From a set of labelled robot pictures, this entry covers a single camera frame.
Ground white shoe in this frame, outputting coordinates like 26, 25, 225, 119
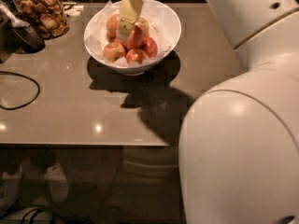
0, 166, 23, 212
44, 162, 69, 203

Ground white shoe left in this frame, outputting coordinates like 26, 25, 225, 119
0, 166, 23, 212

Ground silver spoon handle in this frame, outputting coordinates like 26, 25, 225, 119
0, 3, 30, 28

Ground white ceramic bowl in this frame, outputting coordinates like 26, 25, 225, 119
83, 0, 182, 77

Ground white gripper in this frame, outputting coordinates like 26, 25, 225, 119
116, 0, 143, 41

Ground yellowish apple back right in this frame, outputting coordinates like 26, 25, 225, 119
135, 17, 150, 36

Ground black round pan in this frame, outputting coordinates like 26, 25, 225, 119
13, 26, 45, 53

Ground white paper bowl liner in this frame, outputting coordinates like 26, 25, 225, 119
84, 0, 178, 68

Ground glass jar of dried chips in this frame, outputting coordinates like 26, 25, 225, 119
12, 0, 69, 39

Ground small white items on table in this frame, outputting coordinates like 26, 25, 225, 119
64, 5, 84, 18

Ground red apple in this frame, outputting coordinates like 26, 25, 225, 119
106, 14, 120, 37
142, 36, 158, 58
121, 26, 143, 50
103, 42, 126, 62
126, 49, 148, 64

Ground white shoe right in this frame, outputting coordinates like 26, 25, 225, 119
44, 162, 69, 203

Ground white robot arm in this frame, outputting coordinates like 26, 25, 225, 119
178, 0, 299, 224

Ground black cable loop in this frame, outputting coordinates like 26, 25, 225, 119
0, 70, 42, 111

